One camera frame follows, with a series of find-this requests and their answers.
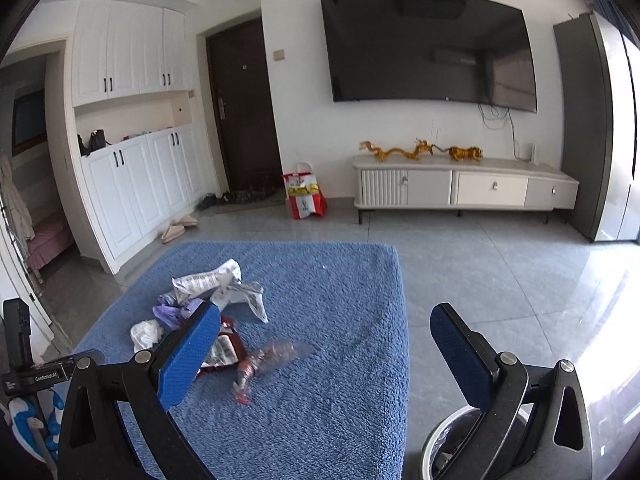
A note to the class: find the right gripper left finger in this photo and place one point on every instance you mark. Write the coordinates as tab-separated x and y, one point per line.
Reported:
94	441

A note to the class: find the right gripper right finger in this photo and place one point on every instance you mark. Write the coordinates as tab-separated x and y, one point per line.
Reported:
532	420

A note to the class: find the purple plastic wrapper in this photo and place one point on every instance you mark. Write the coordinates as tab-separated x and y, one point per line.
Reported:
174	315

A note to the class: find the white printed paper wrapper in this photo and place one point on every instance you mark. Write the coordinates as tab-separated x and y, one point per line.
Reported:
221	287

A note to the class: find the clear plastic bottle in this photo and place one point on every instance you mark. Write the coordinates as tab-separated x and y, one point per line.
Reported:
265	360

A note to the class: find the red snack wrapper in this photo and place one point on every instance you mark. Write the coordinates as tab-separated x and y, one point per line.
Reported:
227	351

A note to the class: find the metal trash can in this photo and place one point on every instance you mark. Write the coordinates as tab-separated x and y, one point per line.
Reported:
444	441

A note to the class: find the left blue white gloved hand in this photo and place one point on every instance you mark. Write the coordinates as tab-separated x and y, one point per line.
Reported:
39	437

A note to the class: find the crumpled white tissue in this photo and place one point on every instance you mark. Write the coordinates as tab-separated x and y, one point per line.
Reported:
146	334

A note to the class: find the pink bed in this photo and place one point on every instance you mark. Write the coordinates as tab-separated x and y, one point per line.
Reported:
52	237

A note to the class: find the beige slippers pair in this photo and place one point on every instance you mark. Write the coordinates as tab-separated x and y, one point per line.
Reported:
178	229

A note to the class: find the blue fuzzy table cover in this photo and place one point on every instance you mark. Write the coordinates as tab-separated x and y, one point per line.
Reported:
340	412

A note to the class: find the black shoes by door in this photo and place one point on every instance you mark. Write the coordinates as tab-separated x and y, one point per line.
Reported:
212	200

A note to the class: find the white tv cabinet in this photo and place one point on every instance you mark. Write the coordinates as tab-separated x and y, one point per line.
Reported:
440	183

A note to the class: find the white shoe cabinet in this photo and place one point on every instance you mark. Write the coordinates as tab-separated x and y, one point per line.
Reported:
129	76

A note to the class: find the golden tiger figurine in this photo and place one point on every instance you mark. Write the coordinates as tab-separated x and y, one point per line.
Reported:
459	154

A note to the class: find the red white gift bag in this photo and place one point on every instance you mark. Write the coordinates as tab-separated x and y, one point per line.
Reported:
303	193

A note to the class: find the black handbag on shelf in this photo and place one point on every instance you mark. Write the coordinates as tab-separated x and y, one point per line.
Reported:
97	141

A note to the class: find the golden dragon figurine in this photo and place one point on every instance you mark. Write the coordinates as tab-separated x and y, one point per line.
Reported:
422	147

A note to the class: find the dark grey tall cabinet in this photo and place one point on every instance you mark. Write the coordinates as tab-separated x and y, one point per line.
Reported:
600	81

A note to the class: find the dark brown entrance door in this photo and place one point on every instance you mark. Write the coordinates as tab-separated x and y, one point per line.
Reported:
247	135

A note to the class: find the wall mounted black television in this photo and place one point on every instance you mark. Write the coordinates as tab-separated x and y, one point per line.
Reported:
474	51

